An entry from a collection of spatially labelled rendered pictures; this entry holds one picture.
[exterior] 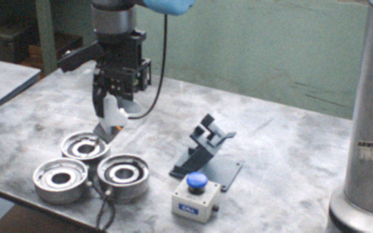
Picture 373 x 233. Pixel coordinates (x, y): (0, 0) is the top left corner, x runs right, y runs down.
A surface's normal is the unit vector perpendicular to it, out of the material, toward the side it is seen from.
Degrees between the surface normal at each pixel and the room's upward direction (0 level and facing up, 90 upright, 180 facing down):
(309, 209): 0
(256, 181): 0
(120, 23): 90
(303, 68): 90
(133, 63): 90
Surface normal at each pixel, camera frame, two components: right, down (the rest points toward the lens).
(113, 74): -0.44, 0.47
